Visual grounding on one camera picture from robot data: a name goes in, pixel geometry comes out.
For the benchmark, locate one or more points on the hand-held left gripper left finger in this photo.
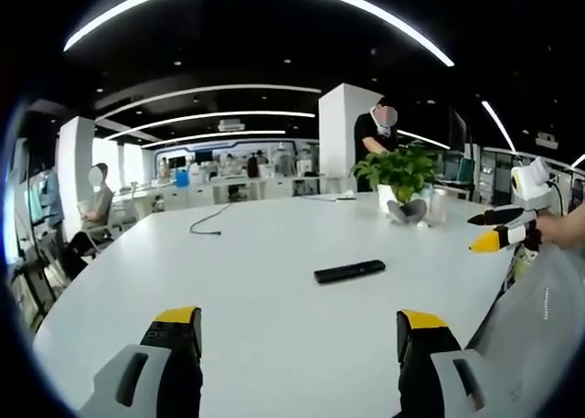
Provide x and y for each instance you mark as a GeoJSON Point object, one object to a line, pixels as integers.
{"type": "Point", "coordinates": [146, 367]}

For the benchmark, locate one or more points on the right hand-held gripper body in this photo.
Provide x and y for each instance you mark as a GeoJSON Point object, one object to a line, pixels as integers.
{"type": "Point", "coordinates": [530, 187]}

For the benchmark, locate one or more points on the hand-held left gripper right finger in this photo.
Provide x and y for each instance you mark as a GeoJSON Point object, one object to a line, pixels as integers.
{"type": "Point", "coordinates": [439, 367]}

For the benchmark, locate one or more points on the black remote control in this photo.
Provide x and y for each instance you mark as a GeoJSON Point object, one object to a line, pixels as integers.
{"type": "Point", "coordinates": [349, 271]}

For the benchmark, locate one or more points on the white ceiling projector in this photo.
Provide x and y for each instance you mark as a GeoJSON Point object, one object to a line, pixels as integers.
{"type": "Point", "coordinates": [546, 140]}

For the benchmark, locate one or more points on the clear glass jar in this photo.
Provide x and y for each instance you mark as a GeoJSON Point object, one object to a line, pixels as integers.
{"type": "Point", "coordinates": [441, 207]}

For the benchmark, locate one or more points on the grey cloth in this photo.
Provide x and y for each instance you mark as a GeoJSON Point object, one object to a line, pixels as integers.
{"type": "Point", "coordinates": [407, 210]}

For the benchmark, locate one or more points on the person's grey clothing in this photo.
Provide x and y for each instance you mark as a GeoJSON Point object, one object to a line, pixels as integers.
{"type": "Point", "coordinates": [535, 335]}

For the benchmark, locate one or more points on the green potted plant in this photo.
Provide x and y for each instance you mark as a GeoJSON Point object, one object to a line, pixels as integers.
{"type": "Point", "coordinates": [397, 175]}

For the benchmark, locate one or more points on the white office chair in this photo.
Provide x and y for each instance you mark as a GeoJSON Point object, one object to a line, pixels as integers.
{"type": "Point", "coordinates": [107, 221]}

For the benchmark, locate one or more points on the white square pillar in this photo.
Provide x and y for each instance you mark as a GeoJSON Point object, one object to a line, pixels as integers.
{"type": "Point", "coordinates": [336, 134]}
{"type": "Point", "coordinates": [75, 171]}

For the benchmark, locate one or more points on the white cabinet row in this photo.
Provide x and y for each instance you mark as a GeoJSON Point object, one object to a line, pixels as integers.
{"type": "Point", "coordinates": [219, 191]}

